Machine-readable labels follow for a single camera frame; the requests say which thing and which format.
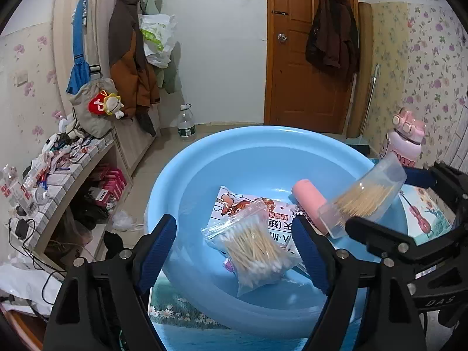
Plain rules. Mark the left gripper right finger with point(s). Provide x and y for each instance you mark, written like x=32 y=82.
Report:
x=390 y=320

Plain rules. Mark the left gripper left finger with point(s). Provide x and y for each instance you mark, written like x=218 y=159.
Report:
x=101 y=305

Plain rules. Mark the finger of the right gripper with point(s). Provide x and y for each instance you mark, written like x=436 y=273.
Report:
x=448 y=183
x=381 y=241

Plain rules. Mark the clear box of toothpicks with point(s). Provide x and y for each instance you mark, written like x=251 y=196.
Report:
x=369 y=197

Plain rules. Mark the pink cylindrical roller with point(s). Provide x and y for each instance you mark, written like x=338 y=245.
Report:
x=310 y=199

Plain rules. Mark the bag of cotton swabs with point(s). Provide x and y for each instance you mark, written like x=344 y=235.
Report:
x=245 y=240

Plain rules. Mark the crayfish snack packet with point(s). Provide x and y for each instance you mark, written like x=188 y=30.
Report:
x=281 y=215

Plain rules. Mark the pink white small toy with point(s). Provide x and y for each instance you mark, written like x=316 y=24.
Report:
x=228 y=265

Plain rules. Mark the printed landscape table mat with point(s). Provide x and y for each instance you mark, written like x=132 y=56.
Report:
x=420 y=211

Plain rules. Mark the pink CUTE water bottle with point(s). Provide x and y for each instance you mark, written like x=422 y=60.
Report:
x=405 y=138

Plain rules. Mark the cluttered tiled shelf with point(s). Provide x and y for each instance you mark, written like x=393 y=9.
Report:
x=63 y=187

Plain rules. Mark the blue plastic basin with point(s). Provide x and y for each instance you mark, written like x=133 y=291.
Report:
x=262 y=161

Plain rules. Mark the brown wooden door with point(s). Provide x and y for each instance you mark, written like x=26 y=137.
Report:
x=298 y=94

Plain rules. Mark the dark brown hanging jacket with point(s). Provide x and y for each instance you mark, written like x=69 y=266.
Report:
x=333 y=43

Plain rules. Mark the clear water bottle on floor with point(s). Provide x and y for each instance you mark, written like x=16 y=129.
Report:
x=186 y=126

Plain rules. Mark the grey bag with plush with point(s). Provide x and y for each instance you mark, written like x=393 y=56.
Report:
x=97 y=105

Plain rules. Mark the brown orange hanging coat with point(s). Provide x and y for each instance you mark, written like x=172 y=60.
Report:
x=133 y=76

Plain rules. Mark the pale green hanging garment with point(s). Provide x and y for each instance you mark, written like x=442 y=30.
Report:
x=166 y=78

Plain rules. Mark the white green plastic bag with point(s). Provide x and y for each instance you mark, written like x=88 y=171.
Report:
x=158 y=31

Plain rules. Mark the dustpan with long handle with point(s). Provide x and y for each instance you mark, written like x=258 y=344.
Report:
x=359 y=143

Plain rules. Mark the blue hanging strap bag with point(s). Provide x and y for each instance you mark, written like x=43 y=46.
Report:
x=80 y=72

